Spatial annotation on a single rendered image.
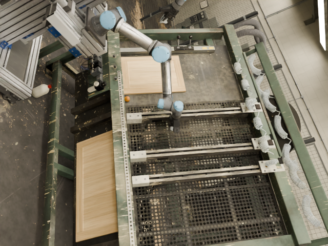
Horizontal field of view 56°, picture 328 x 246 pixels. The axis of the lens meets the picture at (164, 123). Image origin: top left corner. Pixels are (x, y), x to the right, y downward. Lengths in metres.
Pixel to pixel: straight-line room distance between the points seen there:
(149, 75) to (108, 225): 1.36
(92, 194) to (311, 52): 7.28
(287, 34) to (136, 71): 6.98
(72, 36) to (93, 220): 1.44
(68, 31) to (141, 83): 0.89
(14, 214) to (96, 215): 0.62
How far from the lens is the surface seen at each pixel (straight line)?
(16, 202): 2.71
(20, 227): 2.70
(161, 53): 2.15
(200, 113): 2.64
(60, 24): 2.23
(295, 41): 9.23
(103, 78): 2.85
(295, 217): 2.49
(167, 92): 2.39
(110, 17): 2.19
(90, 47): 2.49
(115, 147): 2.43
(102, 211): 2.63
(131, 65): 2.97
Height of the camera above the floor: 1.95
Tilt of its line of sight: 18 degrees down
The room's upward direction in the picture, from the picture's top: 70 degrees clockwise
